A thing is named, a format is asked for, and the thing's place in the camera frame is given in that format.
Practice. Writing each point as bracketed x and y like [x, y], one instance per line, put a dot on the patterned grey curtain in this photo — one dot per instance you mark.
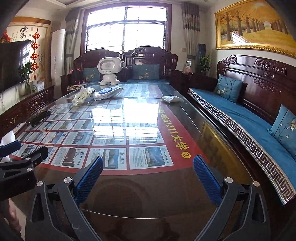
[190, 30]
[71, 41]

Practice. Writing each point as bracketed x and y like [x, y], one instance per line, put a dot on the red knot hanging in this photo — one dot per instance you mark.
[35, 55]

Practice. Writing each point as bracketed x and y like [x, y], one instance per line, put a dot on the calligraphy wall mural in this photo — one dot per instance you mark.
[23, 32]

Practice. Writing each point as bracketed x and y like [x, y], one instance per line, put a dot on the small white box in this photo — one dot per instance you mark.
[39, 85]

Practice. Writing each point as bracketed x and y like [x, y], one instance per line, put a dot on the blue embroidered pillow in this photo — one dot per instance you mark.
[284, 132]
[227, 89]
[91, 74]
[145, 71]

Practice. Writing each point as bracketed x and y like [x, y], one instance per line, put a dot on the dark wooden side table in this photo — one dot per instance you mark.
[198, 83]

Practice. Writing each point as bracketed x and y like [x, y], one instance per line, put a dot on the white toy robot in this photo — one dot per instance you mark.
[108, 66]

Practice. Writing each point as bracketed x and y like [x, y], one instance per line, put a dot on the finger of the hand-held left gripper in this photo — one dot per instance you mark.
[34, 157]
[11, 147]

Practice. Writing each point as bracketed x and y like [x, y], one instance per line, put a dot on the dark tool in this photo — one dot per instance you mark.
[38, 118]

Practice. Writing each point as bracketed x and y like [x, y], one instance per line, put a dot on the long carved wooden sofa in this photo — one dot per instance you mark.
[242, 111]

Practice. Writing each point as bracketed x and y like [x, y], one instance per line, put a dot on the white crumpled wrapper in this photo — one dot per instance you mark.
[82, 96]

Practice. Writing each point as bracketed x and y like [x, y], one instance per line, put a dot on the red flower wall decoration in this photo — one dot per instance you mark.
[4, 38]

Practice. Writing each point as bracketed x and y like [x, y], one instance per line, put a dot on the carved wooden armchair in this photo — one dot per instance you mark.
[148, 55]
[85, 60]

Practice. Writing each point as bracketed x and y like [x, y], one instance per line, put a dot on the large window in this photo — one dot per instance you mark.
[143, 30]

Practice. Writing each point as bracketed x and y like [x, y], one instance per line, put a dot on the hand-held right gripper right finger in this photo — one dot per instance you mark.
[205, 178]

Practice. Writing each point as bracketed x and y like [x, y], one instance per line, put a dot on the flat white wrapper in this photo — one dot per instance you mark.
[171, 99]

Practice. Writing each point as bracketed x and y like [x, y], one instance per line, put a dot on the dark tower appliance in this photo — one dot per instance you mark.
[202, 49]

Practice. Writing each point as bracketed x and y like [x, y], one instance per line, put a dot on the green bamboo plant in vase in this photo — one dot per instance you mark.
[26, 74]

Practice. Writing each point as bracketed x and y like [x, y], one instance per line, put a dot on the red bordered printed poster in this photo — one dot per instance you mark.
[111, 139]

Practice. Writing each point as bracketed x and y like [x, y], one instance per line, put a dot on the green potted plant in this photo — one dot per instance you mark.
[205, 63]

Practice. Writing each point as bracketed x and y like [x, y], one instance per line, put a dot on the black television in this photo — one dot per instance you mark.
[11, 67]

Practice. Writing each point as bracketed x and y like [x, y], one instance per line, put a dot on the person's left hand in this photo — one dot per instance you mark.
[15, 215]

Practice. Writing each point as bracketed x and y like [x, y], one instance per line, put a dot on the white standing air conditioner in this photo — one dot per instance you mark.
[57, 58]

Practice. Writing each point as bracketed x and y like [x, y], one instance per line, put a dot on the blue and white packet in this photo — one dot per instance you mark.
[106, 92]

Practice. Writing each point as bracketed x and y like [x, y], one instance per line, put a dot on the small photo frame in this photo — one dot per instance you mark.
[188, 67]

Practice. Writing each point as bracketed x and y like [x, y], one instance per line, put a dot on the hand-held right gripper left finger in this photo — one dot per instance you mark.
[89, 178]

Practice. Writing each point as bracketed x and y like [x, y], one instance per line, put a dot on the gold framed tree painting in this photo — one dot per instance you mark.
[252, 23]

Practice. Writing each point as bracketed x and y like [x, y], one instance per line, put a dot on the dark wooden television cabinet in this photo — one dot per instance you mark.
[30, 104]

